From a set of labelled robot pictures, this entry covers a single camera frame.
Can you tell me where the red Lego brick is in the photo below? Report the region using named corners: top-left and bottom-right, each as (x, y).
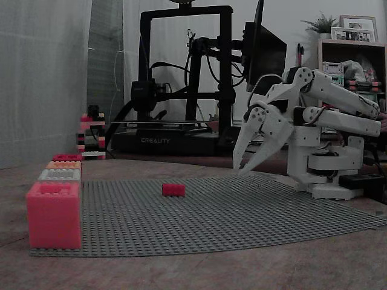
top-left (53, 153), bottom-right (83, 162)
top-left (162, 183), bottom-right (186, 199)

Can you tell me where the grey plastic drawer storage unit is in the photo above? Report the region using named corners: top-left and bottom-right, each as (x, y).
top-left (322, 60), bottom-right (345, 86)

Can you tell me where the grey Lego baseplate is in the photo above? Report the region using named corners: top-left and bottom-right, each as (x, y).
top-left (29, 172), bottom-right (387, 258)

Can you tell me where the multicolour Lego brick tower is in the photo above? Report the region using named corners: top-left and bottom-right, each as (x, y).
top-left (76, 113), bottom-right (106, 161)

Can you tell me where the orange lego brick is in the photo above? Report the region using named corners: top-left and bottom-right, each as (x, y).
top-left (45, 161), bottom-right (82, 170)

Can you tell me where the grey lego brick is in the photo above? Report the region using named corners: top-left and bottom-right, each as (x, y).
top-left (38, 169), bottom-right (82, 184)

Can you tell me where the large pink lego block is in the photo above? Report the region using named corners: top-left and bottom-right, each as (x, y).
top-left (25, 182), bottom-right (82, 250)

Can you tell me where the black computer monitor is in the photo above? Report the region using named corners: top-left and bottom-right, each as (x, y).
top-left (243, 0), bottom-right (288, 93)

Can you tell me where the light wooden shelf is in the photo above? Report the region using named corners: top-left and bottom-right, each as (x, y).
top-left (317, 38), bottom-right (387, 135)

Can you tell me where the black Creality 3D printer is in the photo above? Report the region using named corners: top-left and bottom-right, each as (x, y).
top-left (109, 4), bottom-right (240, 156)

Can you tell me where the clear plastic bag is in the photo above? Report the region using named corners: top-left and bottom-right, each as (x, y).
top-left (341, 59), bottom-right (378, 83)

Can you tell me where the green potted plant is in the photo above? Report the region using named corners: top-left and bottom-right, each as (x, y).
top-left (301, 11), bottom-right (339, 40)

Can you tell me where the white sheer curtain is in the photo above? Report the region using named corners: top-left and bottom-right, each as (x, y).
top-left (0, 0), bottom-right (125, 170)

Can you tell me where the wide white picture frame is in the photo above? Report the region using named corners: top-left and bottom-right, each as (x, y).
top-left (330, 26), bottom-right (374, 42)

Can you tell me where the tall white picture frame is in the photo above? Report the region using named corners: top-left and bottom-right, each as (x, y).
top-left (339, 14), bottom-right (379, 43)

